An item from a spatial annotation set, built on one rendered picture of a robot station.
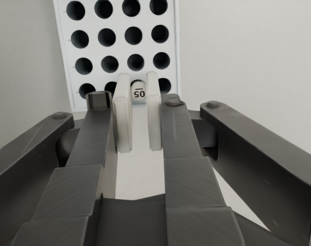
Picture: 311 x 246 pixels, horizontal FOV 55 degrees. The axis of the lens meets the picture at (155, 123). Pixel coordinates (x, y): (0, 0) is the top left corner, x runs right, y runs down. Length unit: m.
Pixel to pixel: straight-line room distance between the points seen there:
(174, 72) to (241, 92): 0.08
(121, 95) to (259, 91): 0.16
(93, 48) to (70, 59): 0.02
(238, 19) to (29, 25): 0.17
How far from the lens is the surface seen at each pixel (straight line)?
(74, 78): 0.23
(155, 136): 0.15
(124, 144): 0.15
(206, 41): 0.26
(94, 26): 0.22
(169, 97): 0.17
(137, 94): 0.21
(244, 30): 0.27
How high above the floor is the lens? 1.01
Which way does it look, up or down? 69 degrees down
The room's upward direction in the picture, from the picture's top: 172 degrees clockwise
